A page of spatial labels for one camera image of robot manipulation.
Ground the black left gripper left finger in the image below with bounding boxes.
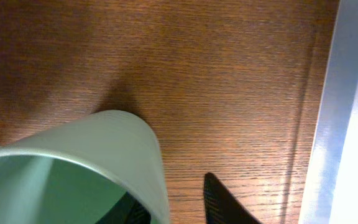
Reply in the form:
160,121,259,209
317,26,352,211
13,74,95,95
96,193,151,224

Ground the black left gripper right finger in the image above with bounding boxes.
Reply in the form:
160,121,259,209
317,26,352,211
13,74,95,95
203,172,261,224

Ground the mint green cup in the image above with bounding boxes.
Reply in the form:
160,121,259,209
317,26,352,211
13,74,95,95
0,110,170,223

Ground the clear plastic storage container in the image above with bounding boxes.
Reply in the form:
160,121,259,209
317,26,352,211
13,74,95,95
299,1,358,223

